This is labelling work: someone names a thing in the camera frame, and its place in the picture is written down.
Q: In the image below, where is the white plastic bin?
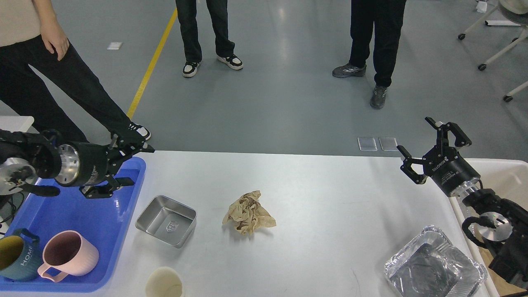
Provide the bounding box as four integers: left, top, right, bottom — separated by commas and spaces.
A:
449, 158, 528, 297

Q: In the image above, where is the pink ribbed mug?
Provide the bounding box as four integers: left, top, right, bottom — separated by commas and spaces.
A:
37, 231, 99, 283

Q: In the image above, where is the right clear floor plate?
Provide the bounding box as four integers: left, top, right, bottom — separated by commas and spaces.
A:
378, 137, 398, 151

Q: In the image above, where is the person with black-white sneakers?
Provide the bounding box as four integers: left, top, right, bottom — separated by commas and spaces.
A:
175, 0, 244, 78

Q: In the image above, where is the person in beige top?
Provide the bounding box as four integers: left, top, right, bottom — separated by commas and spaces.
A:
0, 0, 151, 142

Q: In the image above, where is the blue plastic tray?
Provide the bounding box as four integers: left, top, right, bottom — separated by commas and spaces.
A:
0, 157, 146, 296

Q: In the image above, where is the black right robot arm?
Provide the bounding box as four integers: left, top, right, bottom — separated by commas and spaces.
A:
397, 117, 528, 289

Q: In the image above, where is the person with grey shoes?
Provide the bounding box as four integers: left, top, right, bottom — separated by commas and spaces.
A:
332, 0, 407, 109

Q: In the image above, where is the crumpled brown paper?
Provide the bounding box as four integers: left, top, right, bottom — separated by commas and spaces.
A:
222, 190, 277, 236

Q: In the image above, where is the square stainless steel dish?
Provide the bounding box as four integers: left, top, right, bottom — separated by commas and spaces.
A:
134, 195, 197, 248

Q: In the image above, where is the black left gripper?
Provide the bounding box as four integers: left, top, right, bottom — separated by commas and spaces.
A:
55, 133, 155, 199

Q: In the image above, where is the aluminium foil tray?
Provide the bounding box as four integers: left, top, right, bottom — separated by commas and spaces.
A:
384, 225, 488, 297

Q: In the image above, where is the left clear floor plate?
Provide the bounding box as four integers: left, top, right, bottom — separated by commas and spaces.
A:
358, 137, 378, 151

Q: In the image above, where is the cream paper cup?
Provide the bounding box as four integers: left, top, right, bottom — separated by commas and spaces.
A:
145, 266, 185, 297

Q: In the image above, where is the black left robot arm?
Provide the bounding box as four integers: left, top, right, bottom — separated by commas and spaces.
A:
0, 130, 155, 199

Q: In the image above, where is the clear floor plate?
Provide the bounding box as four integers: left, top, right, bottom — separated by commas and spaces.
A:
358, 137, 378, 151
378, 137, 398, 151

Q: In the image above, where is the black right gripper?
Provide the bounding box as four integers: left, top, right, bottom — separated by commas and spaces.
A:
396, 117, 481, 197

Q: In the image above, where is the white rolling chair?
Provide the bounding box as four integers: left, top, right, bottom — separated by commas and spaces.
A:
457, 0, 528, 102

